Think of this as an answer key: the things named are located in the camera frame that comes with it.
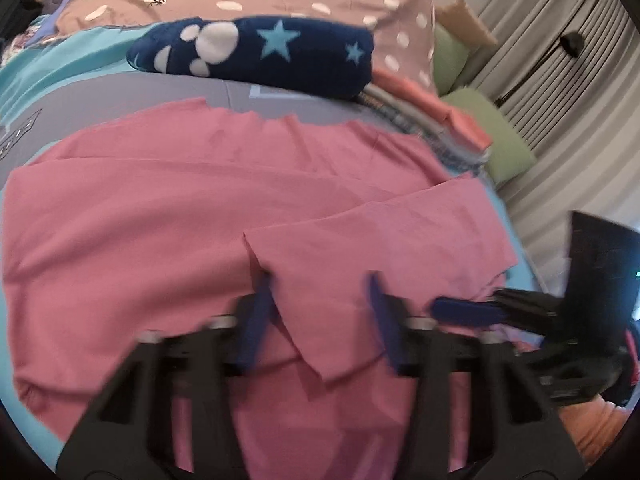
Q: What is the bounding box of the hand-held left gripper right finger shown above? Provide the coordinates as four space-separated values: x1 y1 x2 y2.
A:
367 272 586 480

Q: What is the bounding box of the mauve polka dot duvet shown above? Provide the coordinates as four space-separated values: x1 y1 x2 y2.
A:
52 0 438 96

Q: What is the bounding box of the teal and grey bed cover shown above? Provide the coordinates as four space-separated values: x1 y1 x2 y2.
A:
0 15 546 461

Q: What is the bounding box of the pink garment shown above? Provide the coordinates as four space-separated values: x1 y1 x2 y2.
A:
2 97 518 476

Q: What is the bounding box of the green pillow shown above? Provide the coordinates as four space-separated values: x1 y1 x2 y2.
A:
445 87 536 191
432 25 471 96

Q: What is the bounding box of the person's orange clothing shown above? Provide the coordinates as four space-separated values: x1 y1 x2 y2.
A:
555 400 632 466

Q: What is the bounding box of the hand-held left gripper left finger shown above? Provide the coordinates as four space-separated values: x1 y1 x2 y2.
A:
56 275 276 480

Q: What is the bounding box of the stack of folded clothes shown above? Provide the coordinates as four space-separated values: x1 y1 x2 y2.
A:
357 67 493 176

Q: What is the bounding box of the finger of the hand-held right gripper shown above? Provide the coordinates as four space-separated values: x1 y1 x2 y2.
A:
431 287 568 341

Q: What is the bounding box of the beige pillow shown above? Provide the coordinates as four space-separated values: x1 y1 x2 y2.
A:
436 0 498 46

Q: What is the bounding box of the grey pleated curtain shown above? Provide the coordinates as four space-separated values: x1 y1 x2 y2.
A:
470 0 640 306

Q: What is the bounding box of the navy star print blanket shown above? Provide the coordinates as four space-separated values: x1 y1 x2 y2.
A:
126 16 375 100

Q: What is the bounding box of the black floor lamp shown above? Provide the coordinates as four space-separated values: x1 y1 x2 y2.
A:
495 32 583 106

